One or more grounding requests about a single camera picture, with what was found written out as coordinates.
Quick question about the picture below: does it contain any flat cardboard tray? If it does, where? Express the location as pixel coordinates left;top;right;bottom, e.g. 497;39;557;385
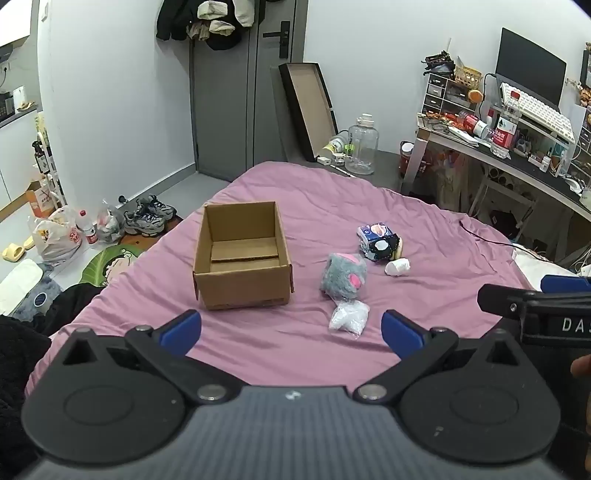
278;62;339;162

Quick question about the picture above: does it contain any white crinkled plastic bag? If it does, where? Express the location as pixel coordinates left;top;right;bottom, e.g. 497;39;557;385
328;301;370;341

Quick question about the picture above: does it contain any blue tissue pack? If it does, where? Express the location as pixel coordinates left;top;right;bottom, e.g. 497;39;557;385
357;222;393;245

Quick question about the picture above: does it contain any white folding chair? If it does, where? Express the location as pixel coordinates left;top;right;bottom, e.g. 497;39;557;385
468;173;539;223

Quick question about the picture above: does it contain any white keyboard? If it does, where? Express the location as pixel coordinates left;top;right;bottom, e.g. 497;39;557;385
500;82;578;144

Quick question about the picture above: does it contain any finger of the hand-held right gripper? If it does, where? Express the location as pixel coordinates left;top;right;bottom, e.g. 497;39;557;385
540;274;591;294
477;282;548;324

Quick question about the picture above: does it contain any green cartoon mat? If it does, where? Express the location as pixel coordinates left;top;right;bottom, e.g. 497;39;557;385
78;244;146;288

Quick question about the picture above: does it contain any small drawer organizer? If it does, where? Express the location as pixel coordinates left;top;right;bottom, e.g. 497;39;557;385
422;71;483;116

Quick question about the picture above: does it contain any brown cardboard box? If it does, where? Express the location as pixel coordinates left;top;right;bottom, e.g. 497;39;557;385
192;200;294;310

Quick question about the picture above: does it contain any clear plastic water jug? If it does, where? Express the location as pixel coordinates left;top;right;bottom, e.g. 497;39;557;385
345;113;380;175

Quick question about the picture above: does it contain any red thermos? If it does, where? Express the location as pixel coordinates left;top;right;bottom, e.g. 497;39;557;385
399;141;416;177

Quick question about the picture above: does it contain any grey pink plush toy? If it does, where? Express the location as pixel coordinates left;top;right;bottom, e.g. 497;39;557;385
320;252;369;303

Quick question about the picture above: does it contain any navy blue mat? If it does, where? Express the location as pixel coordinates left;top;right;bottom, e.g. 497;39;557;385
11;277;64;320

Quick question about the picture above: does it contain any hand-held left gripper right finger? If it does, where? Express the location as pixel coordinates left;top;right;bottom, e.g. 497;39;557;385
353;309;525;407

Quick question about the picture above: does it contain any white folded cloth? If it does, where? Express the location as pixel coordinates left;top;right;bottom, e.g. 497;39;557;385
0;258;44;317

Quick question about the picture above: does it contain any black clothing heap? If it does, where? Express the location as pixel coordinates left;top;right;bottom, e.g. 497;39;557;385
0;284;103;476

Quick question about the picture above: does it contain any pink bed sheet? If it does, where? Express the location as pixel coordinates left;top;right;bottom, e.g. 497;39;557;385
25;161;544;398

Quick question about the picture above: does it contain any yellow slipper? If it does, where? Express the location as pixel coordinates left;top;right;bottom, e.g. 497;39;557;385
1;235;36;262

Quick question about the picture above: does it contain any grey sneaker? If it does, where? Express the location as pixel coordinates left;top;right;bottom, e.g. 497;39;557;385
136;195;177;223
124;210;167;237

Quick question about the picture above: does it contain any white yellow plastic bag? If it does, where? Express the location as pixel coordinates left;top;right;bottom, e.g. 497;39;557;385
28;205;84;264

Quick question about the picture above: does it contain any clear plastic trash bag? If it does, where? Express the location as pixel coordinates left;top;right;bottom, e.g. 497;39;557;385
96;199;126;244

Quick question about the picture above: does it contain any grey desk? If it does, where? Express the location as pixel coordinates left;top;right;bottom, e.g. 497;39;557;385
399;113;591;259

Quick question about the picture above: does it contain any beige hanging garment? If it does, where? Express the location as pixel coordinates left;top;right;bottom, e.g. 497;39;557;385
187;0;255;40

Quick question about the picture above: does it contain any grey door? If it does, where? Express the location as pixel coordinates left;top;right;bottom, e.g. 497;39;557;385
189;0;308;183

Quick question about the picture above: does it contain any black monitor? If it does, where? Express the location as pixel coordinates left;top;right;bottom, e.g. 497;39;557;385
495;28;568;112

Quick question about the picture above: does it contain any black cable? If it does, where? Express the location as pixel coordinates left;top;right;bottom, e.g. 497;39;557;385
458;220;546;259

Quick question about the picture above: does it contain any black hanging jacket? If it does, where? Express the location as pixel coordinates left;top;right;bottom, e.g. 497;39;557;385
156;0;242;51

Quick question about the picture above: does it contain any black door handle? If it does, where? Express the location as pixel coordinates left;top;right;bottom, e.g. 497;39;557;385
262;21;291;58

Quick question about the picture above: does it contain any large red label water bottle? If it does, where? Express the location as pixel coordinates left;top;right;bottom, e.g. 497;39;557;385
489;91;522;159

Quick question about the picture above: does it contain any orange white cardboard box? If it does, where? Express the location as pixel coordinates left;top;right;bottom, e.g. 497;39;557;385
25;187;57;219

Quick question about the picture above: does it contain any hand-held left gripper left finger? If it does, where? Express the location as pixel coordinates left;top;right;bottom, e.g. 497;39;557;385
60;309;243;407

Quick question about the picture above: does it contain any black white soft pouch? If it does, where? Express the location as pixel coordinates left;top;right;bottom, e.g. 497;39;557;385
362;234;402;263

